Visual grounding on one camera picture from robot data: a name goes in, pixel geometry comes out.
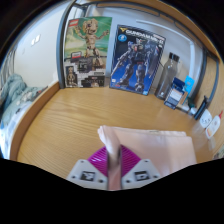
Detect blue robot model kit box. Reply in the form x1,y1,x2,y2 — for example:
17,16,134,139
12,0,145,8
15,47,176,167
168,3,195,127
109,24,167,97

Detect light blue slim box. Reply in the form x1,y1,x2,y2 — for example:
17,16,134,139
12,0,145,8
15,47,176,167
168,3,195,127
181,75,196,108

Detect white desk lamp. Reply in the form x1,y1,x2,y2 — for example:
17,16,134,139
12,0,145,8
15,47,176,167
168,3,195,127
135,19,198,79

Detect black cylindrical bottle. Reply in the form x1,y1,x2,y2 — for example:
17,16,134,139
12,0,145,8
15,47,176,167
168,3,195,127
194,95,210,121

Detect white mug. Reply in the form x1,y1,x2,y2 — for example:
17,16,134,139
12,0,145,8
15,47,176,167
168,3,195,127
199,108,214,130

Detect bed with bluish bedding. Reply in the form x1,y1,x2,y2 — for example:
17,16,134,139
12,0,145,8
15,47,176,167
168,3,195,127
0,73,50,158

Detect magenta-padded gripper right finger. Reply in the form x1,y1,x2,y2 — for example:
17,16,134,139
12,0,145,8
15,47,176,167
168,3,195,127
119,144,163,191

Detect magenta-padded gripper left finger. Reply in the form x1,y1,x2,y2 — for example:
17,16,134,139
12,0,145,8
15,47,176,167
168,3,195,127
66,145,110,191

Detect green tree figure toy box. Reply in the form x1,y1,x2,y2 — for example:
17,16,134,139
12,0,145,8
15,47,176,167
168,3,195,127
63,16,113,90

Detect dark blue and white box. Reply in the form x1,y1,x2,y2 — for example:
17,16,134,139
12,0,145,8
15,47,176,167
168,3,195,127
163,77,186,111

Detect pale pink towel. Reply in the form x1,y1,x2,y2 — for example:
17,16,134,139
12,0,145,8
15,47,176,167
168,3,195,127
97,125,198,192

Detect white wall switch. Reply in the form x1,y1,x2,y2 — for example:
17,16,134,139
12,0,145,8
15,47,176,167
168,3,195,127
30,33,42,46

